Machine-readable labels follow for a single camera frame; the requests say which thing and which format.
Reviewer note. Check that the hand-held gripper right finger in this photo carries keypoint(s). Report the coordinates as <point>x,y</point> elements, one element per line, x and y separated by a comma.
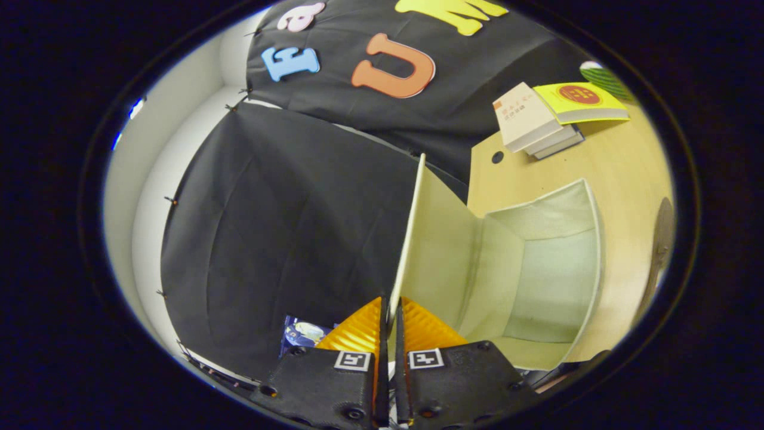
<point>401,370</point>

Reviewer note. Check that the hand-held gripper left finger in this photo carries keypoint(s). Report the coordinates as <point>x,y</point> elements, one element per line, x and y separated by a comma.
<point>383,370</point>

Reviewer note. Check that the green fabric storage box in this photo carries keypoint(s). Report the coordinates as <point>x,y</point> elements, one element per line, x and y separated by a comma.
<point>537,280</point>

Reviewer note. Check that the brown fuzzy shoe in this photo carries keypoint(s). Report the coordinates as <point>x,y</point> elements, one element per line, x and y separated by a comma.
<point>661,239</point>

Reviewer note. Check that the blue packet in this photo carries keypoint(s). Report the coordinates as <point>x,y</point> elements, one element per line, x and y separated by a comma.
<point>301,334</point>

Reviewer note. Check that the white book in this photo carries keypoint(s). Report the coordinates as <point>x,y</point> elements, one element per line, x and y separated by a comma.
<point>555,142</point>

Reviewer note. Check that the grey book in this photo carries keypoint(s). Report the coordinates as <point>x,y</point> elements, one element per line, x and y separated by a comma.
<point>564,147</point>

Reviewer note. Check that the beige book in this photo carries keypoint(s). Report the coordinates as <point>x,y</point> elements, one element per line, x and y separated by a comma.
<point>522,116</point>

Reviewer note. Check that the yellow book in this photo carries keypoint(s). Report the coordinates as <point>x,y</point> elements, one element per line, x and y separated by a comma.
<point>588,98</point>

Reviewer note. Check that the green striped watermelon plush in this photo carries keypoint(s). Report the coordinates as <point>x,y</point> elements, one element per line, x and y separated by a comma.
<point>606,77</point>

